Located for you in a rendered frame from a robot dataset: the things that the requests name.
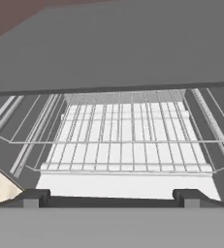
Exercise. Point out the grey toaster oven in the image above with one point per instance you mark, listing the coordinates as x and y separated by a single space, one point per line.
116 45

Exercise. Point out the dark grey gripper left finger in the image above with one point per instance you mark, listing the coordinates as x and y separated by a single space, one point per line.
32 197

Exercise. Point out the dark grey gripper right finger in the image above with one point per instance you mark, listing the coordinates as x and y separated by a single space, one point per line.
191 197

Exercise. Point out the white toaster oven tray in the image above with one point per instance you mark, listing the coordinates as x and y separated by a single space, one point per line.
126 180

